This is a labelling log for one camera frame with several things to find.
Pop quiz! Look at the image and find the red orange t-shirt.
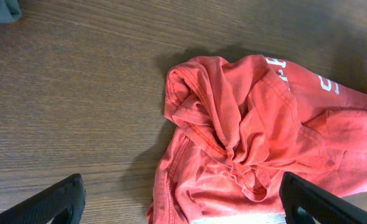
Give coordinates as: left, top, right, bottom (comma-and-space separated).
147, 55, 367, 223

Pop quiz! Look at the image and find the folded grey garment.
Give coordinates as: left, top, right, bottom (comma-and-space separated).
0, 0, 22, 24

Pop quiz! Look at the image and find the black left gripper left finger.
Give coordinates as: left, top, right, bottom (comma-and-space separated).
0, 174, 86, 224

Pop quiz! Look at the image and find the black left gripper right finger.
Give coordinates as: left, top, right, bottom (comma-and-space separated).
279, 172, 367, 224

